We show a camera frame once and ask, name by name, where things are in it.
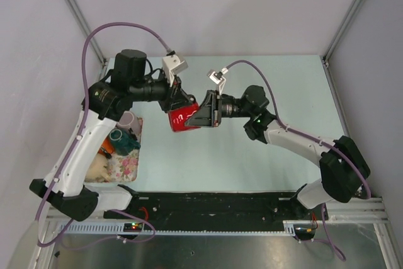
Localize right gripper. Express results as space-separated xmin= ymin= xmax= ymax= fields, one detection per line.
xmin=185 ymin=89 xmax=254 ymax=127

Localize red mug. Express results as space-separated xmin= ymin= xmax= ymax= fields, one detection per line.
xmin=167 ymin=103 xmax=200 ymax=132

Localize purple mug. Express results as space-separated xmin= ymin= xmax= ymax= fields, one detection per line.
xmin=117 ymin=111 xmax=142 ymax=140

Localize teal mug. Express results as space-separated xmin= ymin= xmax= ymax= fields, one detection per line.
xmin=108 ymin=129 xmax=141 ymax=156

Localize orange mug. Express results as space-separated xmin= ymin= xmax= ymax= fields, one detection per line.
xmin=98 ymin=138 xmax=115 ymax=157

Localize beige mug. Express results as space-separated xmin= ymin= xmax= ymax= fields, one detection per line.
xmin=84 ymin=153 xmax=112 ymax=183

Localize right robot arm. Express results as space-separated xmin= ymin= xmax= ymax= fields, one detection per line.
xmin=184 ymin=85 xmax=371 ymax=219

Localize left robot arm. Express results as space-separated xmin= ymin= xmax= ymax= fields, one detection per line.
xmin=30 ymin=49 xmax=195 ymax=222

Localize floral tray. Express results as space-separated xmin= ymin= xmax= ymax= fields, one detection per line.
xmin=102 ymin=117 xmax=143 ymax=183

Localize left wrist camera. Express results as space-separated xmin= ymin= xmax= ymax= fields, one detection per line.
xmin=162 ymin=54 xmax=188 ymax=87

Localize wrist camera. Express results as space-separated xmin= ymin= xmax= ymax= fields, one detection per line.
xmin=162 ymin=54 xmax=188 ymax=87
xmin=207 ymin=67 xmax=228 ymax=95

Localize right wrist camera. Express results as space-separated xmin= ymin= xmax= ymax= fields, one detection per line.
xmin=207 ymin=67 xmax=228 ymax=95

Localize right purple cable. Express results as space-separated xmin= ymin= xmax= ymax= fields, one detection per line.
xmin=222 ymin=60 xmax=372 ymax=263

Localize purple cable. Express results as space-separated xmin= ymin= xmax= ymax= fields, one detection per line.
xmin=222 ymin=60 xmax=372 ymax=263
xmin=36 ymin=22 xmax=174 ymax=248

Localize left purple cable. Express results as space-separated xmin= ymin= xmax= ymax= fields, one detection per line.
xmin=36 ymin=22 xmax=174 ymax=248

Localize aluminium frame post left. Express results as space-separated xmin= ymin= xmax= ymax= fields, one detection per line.
xmin=47 ymin=0 xmax=106 ymax=65

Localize aluminium frame post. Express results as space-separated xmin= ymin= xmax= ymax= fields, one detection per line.
xmin=322 ymin=0 xmax=366 ymax=66
xmin=47 ymin=0 xmax=106 ymax=65

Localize white cable duct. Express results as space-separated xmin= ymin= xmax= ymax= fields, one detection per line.
xmin=64 ymin=222 xmax=144 ymax=234

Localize aluminium front rail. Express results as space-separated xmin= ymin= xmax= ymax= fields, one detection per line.
xmin=46 ymin=198 xmax=389 ymax=224

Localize aluminium frame post right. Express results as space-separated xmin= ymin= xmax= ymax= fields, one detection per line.
xmin=322 ymin=0 xmax=366 ymax=66

